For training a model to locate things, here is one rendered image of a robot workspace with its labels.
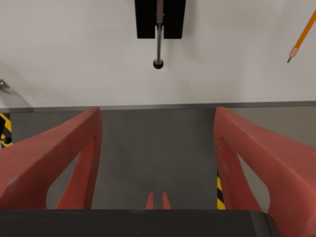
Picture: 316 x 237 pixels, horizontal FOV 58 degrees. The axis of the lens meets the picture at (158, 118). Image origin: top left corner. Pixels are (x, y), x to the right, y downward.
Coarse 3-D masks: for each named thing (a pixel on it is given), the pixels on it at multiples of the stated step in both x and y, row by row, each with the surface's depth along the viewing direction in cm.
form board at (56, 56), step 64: (0, 0) 34; (64, 0) 34; (128, 0) 34; (192, 0) 34; (256, 0) 34; (0, 64) 44; (64, 64) 44; (128, 64) 44; (192, 64) 44; (256, 64) 44
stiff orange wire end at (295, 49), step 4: (312, 16) 23; (312, 20) 23; (308, 24) 24; (312, 24) 24; (308, 28) 24; (304, 32) 24; (300, 36) 25; (304, 36) 25; (300, 40) 25; (296, 44) 26; (300, 44) 26; (292, 48) 26; (296, 48) 26; (292, 52) 26; (296, 52) 26; (292, 56) 27; (288, 60) 28
